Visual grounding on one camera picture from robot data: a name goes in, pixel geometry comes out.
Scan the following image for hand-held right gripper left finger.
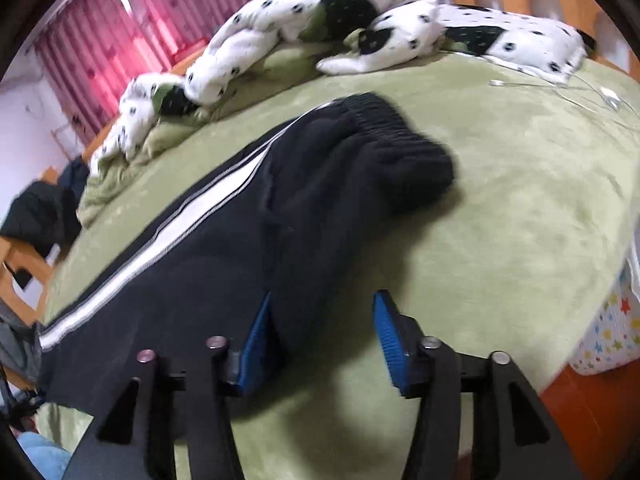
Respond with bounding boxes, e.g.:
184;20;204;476
62;290;275;480

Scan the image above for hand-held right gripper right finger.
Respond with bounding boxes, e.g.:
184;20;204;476
372;289;586;480

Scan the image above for black pants with white stripe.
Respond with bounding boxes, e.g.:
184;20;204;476
37;91;456;411

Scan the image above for green bed blanket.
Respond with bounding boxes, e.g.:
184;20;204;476
37;42;640;480

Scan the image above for star-printed sheet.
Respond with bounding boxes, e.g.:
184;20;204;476
570;255;640;376

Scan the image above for grey bag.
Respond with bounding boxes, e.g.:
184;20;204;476
0;300;46;391

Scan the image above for person's blue jeans leg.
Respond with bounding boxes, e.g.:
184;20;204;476
15;430;73;480

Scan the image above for dark blue jacket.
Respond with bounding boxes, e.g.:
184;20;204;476
59;156;92;202

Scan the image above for black jacket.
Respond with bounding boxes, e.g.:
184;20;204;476
0;177;83;261

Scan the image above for wooden rack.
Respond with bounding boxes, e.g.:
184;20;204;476
50;122;86;161

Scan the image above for white spotted quilt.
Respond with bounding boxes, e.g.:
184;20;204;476
90;0;443;176

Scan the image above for red curtain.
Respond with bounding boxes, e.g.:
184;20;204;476
32;0;278;136

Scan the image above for white spotted pillow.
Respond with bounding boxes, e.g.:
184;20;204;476
440;4;598;86

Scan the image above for white charging cable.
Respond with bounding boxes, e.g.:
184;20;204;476
490;57;640;131

